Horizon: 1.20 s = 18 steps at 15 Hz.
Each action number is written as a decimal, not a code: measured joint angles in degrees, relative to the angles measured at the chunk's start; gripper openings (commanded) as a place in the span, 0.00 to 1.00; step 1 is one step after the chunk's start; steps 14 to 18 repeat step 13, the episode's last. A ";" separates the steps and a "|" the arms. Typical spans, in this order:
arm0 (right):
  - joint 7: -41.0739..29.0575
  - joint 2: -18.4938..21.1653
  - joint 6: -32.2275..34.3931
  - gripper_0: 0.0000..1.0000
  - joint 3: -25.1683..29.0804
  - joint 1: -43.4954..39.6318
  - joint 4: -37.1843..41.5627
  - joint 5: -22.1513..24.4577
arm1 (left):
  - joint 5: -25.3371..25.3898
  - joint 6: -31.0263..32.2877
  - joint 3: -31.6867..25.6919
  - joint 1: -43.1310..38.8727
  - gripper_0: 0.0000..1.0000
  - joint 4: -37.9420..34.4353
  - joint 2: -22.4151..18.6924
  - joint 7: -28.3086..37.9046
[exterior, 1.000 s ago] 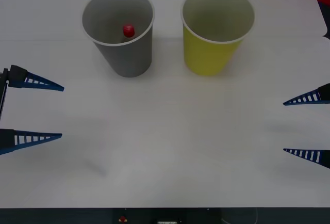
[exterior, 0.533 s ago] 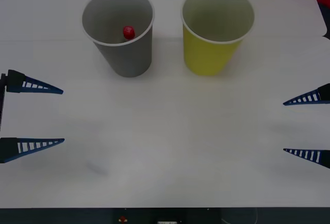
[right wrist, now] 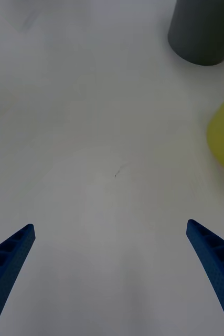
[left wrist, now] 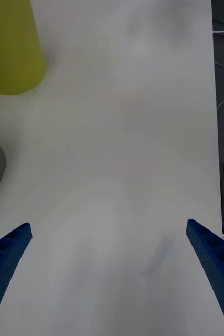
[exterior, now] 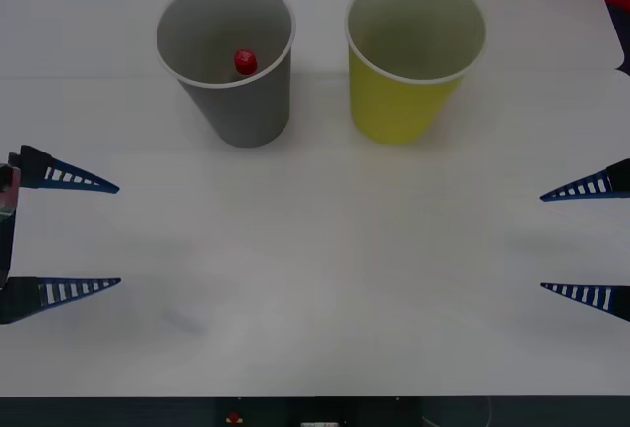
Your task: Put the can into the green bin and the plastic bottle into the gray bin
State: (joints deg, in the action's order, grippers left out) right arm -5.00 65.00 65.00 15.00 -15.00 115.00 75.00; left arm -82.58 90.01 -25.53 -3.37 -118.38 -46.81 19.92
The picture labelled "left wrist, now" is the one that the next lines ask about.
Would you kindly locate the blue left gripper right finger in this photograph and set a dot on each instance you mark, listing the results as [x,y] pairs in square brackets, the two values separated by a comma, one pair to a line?
[214,260]

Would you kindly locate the yellow-green plastic bin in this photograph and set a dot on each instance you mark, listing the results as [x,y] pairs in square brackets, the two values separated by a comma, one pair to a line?
[10,44]

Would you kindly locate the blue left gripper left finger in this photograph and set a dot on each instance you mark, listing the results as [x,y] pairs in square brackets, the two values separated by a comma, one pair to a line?
[4,260]

